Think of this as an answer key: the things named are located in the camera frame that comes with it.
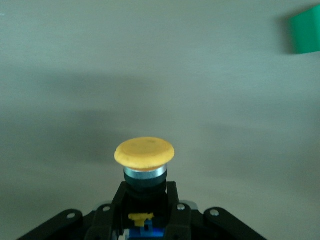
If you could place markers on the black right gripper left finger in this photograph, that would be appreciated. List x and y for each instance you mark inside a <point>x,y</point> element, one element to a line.
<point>105,220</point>

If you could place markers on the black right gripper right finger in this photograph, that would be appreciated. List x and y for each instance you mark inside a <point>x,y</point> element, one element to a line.
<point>185,222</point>

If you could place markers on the yellow mushroom push button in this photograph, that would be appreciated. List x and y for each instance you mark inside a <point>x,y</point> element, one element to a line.
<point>145,152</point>

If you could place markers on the brown table cloth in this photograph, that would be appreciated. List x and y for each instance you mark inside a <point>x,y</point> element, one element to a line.
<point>100,75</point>

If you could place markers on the green foam cube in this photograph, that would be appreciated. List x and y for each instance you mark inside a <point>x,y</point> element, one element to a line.
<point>306,32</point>

